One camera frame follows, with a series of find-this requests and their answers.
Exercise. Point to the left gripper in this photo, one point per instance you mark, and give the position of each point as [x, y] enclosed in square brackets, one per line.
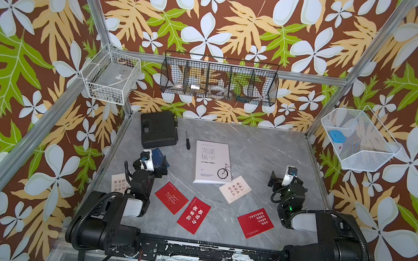
[140, 163]

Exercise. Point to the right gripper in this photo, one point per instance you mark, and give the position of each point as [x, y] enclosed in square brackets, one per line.
[277, 180]

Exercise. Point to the pink card red text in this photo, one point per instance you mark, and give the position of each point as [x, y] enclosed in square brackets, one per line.
[235, 189]

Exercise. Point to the white photo album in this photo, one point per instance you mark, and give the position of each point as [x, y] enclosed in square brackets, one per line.
[213, 164]

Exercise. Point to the red card white characters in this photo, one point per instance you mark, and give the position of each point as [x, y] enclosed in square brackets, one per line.
[194, 215]

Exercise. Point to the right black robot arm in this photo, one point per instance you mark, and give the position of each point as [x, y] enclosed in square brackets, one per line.
[339, 237]

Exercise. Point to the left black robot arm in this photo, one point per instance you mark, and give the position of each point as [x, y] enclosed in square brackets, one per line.
[97, 223]

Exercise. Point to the dark blue booklet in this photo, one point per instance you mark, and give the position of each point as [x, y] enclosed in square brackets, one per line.
[158, 158]

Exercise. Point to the black plastic case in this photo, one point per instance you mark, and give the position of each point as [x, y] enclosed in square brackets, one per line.
[158, 129]

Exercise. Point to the red card cursive script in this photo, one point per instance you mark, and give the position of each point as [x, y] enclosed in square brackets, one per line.
[172, 198]

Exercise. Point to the black screwdriver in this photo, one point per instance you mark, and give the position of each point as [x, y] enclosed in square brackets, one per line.
[188, 145]

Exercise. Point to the red card small text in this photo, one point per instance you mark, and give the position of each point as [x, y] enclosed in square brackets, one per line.
[255, 223]

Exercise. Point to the blue object in basket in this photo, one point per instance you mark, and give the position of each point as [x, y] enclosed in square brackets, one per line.
[337, 136]

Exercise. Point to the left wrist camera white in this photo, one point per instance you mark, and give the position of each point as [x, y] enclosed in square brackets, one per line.
[146, 160]

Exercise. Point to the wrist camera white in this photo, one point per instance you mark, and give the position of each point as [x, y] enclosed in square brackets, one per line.
[146, 160]
[290, 175]

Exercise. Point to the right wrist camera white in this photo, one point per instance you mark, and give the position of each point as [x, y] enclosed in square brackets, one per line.
[290, 175]

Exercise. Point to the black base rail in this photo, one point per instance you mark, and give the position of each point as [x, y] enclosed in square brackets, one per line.
[157, 247]

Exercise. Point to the white wire basket right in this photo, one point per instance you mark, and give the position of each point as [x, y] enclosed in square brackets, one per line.
[369, 145]

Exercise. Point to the white wire basket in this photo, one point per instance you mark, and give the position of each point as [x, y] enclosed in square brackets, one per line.
[110, 75]
[369, 145]

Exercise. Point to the white wire basket left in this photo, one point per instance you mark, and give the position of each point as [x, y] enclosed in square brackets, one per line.
[110, 75]

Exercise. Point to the black wire basket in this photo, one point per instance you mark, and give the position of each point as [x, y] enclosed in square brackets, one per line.
[235, 80]

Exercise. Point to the aluminium frame post left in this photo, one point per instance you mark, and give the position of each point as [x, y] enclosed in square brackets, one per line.
[51, 140]

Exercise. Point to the aluminium frame post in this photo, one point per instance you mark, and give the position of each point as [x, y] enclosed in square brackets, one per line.
[51, 140]
[398, 15]

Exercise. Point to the aluminium frame post right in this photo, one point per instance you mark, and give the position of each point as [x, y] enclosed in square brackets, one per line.
[398, 15]

